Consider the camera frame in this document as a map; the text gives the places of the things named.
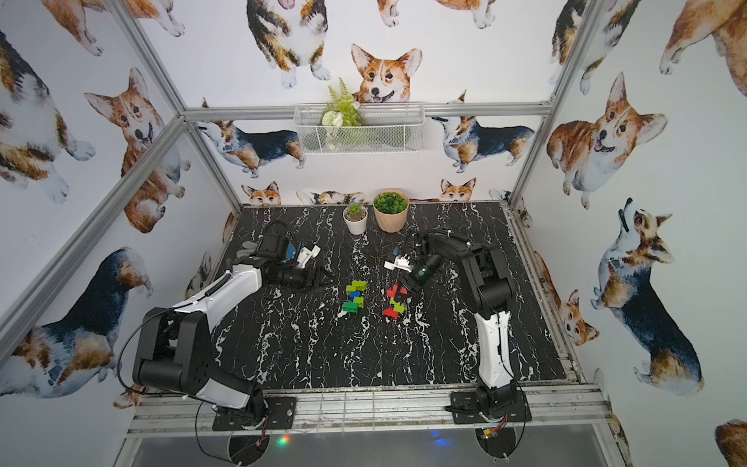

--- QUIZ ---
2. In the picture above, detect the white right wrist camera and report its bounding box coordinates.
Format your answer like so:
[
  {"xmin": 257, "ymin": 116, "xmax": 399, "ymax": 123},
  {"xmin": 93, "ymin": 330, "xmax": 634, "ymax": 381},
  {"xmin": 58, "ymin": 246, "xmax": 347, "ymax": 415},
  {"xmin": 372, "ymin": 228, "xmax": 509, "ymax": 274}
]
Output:
[{"xmin": 384, "ymin": 255, "xmax": 412, "ymax": 272}]

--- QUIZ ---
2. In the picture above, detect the grey work glove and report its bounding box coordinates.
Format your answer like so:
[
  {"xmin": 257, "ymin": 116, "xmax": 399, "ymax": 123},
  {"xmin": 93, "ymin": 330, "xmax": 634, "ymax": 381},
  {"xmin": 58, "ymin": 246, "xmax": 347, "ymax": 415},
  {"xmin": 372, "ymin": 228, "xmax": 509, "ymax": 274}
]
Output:
[{"xmin": 235, "ymin": 241, "xmax": 258, "ymax": 259}]

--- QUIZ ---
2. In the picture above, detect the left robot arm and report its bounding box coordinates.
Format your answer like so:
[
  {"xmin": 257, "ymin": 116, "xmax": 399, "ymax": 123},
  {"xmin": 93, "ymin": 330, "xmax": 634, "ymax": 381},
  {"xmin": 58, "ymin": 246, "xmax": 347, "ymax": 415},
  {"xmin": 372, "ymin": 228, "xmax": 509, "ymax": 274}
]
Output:
[{"xmin": 132, "ymin": 227, "xmax": 331, "ymax": 426}]

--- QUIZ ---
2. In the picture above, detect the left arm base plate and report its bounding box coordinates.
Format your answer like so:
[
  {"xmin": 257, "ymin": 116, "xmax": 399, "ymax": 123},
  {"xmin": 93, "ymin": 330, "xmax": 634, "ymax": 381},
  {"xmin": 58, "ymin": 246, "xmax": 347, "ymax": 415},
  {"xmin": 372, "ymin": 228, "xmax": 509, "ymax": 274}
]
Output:
[{"xmin": 212, "ymin": 397, "xmax": 298, "ymax": 431}]

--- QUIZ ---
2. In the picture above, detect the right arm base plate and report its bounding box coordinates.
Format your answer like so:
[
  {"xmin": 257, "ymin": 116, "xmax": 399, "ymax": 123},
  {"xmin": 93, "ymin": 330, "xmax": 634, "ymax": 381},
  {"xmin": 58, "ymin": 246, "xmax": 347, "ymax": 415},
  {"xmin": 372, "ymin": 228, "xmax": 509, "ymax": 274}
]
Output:
[{"xmin": 445, "ymin": 388, "xmax": 533, "ymax": 425}]

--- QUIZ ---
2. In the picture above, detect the white wire basket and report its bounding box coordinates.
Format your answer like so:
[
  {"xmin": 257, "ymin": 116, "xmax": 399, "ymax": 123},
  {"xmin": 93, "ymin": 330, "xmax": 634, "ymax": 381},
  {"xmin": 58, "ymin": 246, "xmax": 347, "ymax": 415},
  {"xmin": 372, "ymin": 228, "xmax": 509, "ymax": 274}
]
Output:
[{"xmin": 294, "ymin": 103, "xmax": 425, "ymax": 155}]

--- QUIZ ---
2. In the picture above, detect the aluminium front rail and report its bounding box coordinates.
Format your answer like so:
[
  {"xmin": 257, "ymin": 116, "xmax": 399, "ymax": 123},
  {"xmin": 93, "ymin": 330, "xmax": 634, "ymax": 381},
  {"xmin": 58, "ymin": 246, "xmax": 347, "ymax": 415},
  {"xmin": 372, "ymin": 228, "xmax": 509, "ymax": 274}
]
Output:
[{"xmin": 126, "ymin": 384, "xmax": 611, "ymax": 438}]

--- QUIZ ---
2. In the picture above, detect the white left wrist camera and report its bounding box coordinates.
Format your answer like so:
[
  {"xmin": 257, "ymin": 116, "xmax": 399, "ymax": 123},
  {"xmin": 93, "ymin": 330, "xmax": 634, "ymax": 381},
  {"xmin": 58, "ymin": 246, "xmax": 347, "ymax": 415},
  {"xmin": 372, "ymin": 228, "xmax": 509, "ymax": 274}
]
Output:
[{"xmin": 296, "ymin": 245, "xmax": 321, "ymax": 270}]

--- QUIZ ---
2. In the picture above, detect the green fern plant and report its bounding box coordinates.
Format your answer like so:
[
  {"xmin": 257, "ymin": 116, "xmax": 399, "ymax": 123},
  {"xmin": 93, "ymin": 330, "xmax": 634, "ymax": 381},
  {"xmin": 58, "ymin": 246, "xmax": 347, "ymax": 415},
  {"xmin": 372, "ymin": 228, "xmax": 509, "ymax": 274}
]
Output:
[{"xmin": 321, "ymin": 79, "xmax": 363, "ymax": 128}]

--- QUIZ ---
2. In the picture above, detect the dark green lego brick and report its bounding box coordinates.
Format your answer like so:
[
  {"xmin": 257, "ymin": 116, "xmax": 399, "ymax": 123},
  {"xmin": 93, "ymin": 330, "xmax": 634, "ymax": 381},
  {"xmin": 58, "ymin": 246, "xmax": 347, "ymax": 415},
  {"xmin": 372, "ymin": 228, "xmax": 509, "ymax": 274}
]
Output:
[{"xmin": 342, "ymin": 302, "xmax": 359, "ymax": 313}]

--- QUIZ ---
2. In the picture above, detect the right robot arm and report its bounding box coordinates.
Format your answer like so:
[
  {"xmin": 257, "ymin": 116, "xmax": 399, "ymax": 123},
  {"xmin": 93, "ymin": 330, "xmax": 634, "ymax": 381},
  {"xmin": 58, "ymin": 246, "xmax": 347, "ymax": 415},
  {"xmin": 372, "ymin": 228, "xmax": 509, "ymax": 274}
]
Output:
[{"xmin": 400, "ymin": 229, "xmax": 519, "ymax": 420}]

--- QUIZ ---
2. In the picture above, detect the large beige plant pot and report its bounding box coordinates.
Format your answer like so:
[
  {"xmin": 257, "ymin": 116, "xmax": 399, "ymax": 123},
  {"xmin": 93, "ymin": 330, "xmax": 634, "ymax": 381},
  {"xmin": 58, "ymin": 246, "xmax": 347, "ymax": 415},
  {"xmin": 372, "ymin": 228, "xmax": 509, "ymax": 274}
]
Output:
[{"xmin": 373, "ymin": 190, "xmax": 410, "ymax": 234}]

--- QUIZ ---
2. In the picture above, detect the small white plant pot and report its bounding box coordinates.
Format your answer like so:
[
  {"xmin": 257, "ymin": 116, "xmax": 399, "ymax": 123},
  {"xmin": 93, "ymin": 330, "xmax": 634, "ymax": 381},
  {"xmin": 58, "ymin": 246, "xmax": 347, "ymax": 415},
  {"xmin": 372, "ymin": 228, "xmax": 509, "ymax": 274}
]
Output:
[{"xmin": 342, "ymin": 204, "xmax": 368, "ymax": 235}]

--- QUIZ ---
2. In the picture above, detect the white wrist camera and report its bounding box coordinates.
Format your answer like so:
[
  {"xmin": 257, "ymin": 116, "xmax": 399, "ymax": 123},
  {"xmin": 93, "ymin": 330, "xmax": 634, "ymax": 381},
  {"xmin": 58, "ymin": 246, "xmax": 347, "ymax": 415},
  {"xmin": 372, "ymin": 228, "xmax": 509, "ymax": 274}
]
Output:
[
  {"xmin": 296, "ymin": 245, "xmax": 321, "ymax": 270},
  {"xmin": 384, "ymin": 255, "xmax": 412, "ymax": 272}
]

